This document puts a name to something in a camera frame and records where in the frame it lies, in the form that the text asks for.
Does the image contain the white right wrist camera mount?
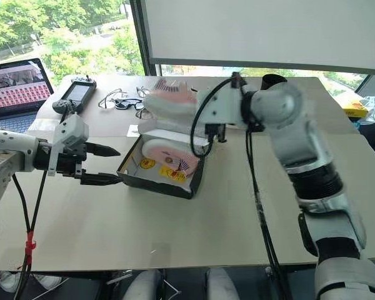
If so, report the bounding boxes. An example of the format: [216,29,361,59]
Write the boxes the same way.
[195,81,249,129]

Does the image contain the open laptop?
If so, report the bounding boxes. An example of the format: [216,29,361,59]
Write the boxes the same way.
[0,57,56,131]

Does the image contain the white sneaker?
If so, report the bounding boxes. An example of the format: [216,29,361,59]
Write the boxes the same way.
[0,270,23,294]
[30,272,63,291]

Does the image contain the red cable tie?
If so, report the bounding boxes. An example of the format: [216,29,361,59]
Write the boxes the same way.
[24,230,38,254]

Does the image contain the black-frame glasses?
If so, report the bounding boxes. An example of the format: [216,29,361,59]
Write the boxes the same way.
[113,97,145,111]

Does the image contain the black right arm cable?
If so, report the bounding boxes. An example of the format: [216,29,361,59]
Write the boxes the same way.
[189,71,290,300]

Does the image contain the black shoebox with white inside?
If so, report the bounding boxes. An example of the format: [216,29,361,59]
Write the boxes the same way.
[116,119,208,200]

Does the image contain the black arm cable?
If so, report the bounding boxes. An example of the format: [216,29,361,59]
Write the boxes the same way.
[189,71,290,300]
[11,167,49,300]

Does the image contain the yellow box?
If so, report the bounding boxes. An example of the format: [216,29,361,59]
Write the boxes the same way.
[341,101,370,118]

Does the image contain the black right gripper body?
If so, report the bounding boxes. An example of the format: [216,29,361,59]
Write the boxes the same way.
[204,122,228,137]

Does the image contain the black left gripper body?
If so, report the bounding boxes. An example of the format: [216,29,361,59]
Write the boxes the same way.
[49,141,89,179]

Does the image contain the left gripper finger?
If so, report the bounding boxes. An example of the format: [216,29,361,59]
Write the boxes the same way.
[79,170,124,187]
[85,142,122,158]

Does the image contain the white roller blind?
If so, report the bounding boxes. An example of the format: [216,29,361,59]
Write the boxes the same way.
[141,0,375,76]

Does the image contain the small white card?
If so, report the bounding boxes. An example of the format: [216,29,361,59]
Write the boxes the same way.
[126,124,142,139]

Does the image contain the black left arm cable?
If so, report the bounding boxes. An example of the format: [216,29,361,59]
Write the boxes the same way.
[11,167,49,300]

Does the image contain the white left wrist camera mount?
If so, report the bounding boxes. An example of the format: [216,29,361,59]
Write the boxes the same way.
[47,113,90,176]

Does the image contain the dark window frame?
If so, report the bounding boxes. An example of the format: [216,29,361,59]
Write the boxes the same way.
[128,0,164,77]

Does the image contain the grey rounded shape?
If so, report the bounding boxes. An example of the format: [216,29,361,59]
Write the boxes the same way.
[129,269,164,300]
[205,267,240,300]

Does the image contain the yellow rectangular label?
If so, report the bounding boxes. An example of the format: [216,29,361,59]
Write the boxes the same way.
[158,165,188,184]

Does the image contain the pink and white shoe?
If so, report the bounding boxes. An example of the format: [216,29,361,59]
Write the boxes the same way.
[141,79,201,119]
[141,139,202,181]

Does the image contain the black handheld remote controller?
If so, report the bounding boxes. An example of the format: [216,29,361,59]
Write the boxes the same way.
[51,76,98,116]

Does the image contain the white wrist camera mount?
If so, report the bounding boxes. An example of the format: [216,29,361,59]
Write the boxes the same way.
[195,81,249,129]
[47,113,90,176]

